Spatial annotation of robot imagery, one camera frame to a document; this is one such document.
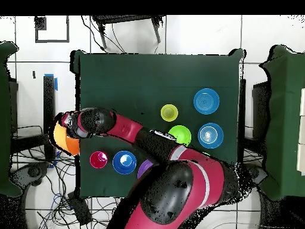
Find large orange bowl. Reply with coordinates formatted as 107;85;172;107
52;120;81;156

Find black metal stand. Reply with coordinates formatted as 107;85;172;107
238;78;271;165
10;75;57;162

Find blue tape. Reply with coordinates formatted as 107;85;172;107
43;73;58;91

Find red cup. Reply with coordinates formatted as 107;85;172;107
89;150;108;169

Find green cloth side table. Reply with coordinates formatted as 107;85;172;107
0;41;22;197
259;45;305;201

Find dark blue bowl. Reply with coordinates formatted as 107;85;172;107
112;150;138;175

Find dark green tablecloth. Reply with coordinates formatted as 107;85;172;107
70;48;246;199

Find black power adapter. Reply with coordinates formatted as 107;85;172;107
67;193;93;226

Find purple bowl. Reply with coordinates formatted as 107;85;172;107
137;159;154;180

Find yellow cup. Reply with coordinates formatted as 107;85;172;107
160;104;179;123

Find small green bowl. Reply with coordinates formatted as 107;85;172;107
167;125;192;147

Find black stool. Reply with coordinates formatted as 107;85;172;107
91;15;166;49

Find light blue bowl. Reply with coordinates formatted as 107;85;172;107
197;122;225;149
193;88;220;115

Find white boxes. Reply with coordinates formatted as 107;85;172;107
296;88;305;176

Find bundle of floor cables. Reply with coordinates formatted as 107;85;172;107
14;125;125;229

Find black square floor frame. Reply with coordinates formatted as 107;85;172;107
35;15;70;44

